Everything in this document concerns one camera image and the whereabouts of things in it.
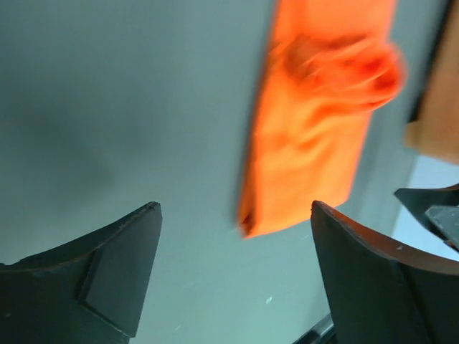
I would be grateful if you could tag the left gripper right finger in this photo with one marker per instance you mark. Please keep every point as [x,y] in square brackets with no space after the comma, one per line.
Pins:
[380,290]

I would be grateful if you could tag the orange t-shirt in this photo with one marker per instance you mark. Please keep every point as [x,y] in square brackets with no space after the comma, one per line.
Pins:
[328,67]

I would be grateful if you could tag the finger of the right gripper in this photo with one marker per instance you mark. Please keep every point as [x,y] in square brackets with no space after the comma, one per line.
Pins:
[436,209]

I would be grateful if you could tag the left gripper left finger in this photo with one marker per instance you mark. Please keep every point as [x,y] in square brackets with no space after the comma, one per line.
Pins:
[89,290]

